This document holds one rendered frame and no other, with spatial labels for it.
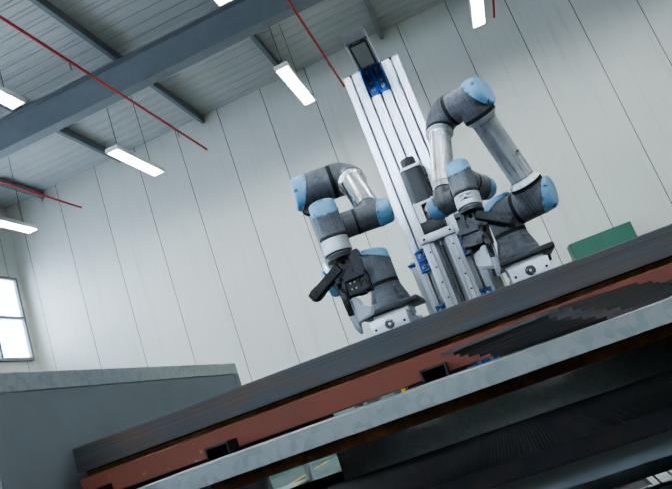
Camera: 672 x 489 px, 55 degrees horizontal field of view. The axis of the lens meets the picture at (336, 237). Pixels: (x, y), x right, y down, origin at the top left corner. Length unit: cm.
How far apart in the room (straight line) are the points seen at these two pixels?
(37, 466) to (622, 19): 1241
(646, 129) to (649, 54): 135
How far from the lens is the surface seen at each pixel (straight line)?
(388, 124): 270
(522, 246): 233
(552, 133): 1222
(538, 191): 231
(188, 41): 1089
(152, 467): 145
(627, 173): 1214
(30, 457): 150
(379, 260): 239
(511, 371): 94
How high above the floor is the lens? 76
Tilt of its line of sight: 14 degrees up
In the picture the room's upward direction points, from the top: 20 degrees counter-clockwise
